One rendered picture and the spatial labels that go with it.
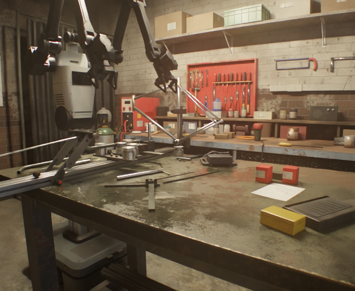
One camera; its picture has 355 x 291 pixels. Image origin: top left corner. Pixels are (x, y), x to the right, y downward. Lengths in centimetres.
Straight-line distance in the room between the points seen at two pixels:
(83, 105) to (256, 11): 190
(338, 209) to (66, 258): 148
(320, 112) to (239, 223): 226
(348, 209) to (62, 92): 153
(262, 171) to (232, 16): 228
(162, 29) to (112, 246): 254
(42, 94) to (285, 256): 329
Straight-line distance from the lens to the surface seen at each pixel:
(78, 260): 174
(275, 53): 308
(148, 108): 344
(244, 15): 297
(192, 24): 323
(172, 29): 337
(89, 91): 180
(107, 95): 413
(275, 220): 60
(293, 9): 288
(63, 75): 174
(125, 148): 105
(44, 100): 353
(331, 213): 67
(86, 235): 193
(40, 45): 163
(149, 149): 128
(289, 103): 299
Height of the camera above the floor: 113
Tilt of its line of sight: 8 degrees down
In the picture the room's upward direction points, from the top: straight up
